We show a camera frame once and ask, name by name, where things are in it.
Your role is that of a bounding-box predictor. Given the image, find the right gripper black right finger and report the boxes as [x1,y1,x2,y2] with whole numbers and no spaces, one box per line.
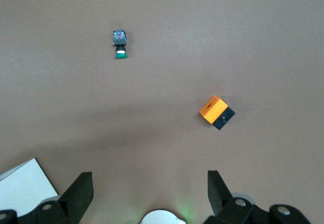
[204,170,312,224]

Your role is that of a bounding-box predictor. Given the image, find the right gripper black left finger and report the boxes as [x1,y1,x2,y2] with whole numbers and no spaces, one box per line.
[17,172,94,224]

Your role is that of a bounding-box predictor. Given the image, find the white drawer cabinet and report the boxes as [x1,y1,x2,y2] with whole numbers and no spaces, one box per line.
[0,157,59,216]

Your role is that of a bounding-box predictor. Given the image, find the orange and black box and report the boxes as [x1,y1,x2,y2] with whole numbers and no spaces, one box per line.
[198,95,236,131]

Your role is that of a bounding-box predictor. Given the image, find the green push button switch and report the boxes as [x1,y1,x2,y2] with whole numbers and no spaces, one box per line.
[111,29,129,59]

